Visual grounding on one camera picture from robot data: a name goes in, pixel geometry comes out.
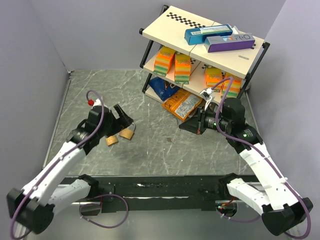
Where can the orange sponge pack far right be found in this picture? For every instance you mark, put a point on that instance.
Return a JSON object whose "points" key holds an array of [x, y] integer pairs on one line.
{"points": [[234, 88]]}

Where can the blue snack bag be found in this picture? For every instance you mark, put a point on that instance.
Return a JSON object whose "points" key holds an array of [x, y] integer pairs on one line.
{"points": [[163, 88]]}

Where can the purple grey R+O box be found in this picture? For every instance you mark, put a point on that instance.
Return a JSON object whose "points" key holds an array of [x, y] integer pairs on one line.
{"points": [[232, 42]]}

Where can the brown snack bag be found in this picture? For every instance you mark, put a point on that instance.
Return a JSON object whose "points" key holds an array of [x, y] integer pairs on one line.
{"points": [[211, 106]]}

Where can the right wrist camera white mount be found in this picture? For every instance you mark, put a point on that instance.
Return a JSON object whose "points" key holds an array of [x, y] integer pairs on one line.
{"points": [[208, 95]]}

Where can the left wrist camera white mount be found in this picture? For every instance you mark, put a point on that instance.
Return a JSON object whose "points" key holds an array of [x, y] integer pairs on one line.
{"points": [[97, 105]]}

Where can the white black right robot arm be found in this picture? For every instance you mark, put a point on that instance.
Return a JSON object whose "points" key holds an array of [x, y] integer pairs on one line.
{"points": [[279, 205]]}

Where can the orange snack bag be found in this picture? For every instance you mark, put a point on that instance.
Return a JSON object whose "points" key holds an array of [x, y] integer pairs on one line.
{"points": [[182, 103]]}

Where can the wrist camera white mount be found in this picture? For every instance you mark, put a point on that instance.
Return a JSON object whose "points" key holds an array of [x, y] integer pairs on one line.
{"points": [[97, 105], [208, 95]]}

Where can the brass padlock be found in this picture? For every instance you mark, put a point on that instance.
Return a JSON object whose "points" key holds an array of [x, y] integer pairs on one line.
{"points": [[111, 140], [128, 132]]}

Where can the blue rectangular box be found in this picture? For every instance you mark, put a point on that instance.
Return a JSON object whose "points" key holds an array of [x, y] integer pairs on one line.
{"points": [[194, 36]]}

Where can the orange sponge pack far left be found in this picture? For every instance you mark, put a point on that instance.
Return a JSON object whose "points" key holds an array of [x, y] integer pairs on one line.
{"points": [[164, 60]]}

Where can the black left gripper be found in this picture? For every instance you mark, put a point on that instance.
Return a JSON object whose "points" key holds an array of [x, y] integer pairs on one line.
{"points": [[120, 123]]}

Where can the brass padlock on table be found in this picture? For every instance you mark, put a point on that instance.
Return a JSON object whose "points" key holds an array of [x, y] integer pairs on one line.
{"points": [[128, 132]]}

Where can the beige black three-tier shelf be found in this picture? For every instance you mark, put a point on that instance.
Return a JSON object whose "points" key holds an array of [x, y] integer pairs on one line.
{"points": [[169, 29]]}

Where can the orange sponge pack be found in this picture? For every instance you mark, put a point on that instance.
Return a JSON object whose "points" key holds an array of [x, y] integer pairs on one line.
{"points": [[164, 60], [182, 68], [234, 88], [212, 76]]}

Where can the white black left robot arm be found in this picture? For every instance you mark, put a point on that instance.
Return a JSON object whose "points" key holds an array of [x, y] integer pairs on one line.
{"points": [[85, 136]]}

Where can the aluminium rail frame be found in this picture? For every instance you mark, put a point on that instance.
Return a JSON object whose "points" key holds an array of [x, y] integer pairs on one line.
{"points": [[34, 196]]}

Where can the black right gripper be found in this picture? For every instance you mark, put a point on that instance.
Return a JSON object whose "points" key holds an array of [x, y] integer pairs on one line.
{"points": [[196, 124]]}

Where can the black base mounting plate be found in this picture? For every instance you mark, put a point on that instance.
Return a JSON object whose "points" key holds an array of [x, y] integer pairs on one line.
{"points": [[153, 193]]}

